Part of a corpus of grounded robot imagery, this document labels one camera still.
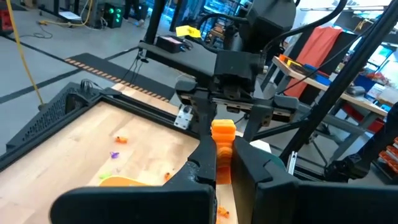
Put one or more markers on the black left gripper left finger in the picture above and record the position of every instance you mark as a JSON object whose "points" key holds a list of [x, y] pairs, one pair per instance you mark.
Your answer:
{"points": [[140, 205]]}

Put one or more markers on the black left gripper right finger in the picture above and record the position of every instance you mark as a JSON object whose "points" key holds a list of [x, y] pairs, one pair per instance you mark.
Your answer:
{"points": [[311, 205]]}

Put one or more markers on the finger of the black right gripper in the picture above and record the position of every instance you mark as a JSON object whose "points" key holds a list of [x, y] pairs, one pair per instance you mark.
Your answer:
{"points": [[203, 119], [258, 119]]}

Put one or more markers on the orange foam pumpkin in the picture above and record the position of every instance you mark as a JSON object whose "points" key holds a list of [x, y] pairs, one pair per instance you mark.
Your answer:
{"points": [[223, 212], [167, 176], [121, 140], [223, 146]]}

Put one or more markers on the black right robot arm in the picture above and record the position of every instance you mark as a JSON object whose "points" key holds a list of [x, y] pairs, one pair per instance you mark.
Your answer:
{"points": [[270, 18]]}

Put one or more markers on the yellow plastic bin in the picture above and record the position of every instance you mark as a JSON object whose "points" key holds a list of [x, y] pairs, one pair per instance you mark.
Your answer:
{"points": [[122, 181]]}

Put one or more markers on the green plastic spider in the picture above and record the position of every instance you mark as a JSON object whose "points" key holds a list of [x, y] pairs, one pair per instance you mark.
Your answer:
{"points": [[104, 175]]}

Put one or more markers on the orange fabric panel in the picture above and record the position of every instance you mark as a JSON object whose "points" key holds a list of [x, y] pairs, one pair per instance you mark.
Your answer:
{"points": [[314, 56]]}

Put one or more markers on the black orange striped floor mat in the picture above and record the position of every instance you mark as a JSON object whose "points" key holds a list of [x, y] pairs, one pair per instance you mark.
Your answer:
{"points": [[124, 74]]}

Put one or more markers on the person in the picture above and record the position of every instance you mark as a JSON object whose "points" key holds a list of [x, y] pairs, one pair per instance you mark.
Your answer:
{"points": [[133, 12]]}

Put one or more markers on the black computer green lights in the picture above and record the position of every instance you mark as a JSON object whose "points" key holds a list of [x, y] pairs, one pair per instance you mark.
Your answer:
{"points": [[113, 15]]}

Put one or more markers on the red crate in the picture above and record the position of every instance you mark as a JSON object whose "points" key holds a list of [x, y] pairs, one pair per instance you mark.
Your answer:
{"points": [[4, 21]]}

